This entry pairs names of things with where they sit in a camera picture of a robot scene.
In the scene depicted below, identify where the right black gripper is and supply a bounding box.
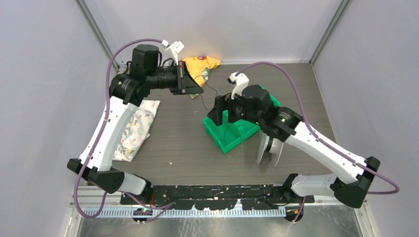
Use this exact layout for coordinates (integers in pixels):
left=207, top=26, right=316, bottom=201
left=208, top=91, right=262, bottom=126

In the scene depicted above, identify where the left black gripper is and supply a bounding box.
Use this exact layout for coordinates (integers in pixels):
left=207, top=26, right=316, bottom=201
left=147, top=60, right=204, bottom=95

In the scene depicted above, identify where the thin dark wire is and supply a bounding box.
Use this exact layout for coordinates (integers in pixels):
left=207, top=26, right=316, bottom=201
left=194, top=75, right=230, bottom=142

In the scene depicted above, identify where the clear plastic cable spool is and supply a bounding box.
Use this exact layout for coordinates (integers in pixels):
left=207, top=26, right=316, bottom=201
left=256, top=131, right=284, bottom=167

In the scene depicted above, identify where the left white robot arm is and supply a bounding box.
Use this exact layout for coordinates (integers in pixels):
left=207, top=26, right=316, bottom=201
left=67, top=41, right=203, bottom=204

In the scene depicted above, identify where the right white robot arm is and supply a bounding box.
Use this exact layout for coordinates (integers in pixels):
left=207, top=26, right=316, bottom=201
left=207, top=85, right=380, bottom=208

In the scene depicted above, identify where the yellow printed cloth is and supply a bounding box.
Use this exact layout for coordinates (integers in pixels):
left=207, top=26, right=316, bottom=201
left=183, top=56, right=221, bottom=87

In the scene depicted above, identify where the green three-compartment bin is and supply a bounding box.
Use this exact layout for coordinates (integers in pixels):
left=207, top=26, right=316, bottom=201
left=202, top=84, right=282, bottom=155

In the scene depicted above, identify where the white floral cloth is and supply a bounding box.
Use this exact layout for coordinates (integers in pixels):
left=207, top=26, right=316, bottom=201
left=113, top=100, right=161, bottom=162

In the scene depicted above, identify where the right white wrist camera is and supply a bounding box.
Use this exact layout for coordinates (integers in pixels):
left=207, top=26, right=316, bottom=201
left=227, top=72, right=249, bottom=100

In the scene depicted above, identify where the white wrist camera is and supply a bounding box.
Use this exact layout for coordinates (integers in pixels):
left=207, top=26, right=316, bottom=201
left=227, top=72, right=249, bottom=100
left=162, top=40, right=185, bottom=65

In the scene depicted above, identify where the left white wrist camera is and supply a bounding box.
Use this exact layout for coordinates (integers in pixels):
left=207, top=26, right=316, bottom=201
left=162, top=40, right=185, bottom=65

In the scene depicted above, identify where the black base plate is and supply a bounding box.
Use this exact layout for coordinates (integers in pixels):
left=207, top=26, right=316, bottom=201
left=135, top=184, right=302, bottom=210

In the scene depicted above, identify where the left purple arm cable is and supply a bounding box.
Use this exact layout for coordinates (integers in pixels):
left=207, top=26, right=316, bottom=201
left=72, top=39, right=175, bottom=223

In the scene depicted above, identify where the slotted metal rail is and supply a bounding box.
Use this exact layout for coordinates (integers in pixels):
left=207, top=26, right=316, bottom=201
left=97, top=206, right=286, bottom=218

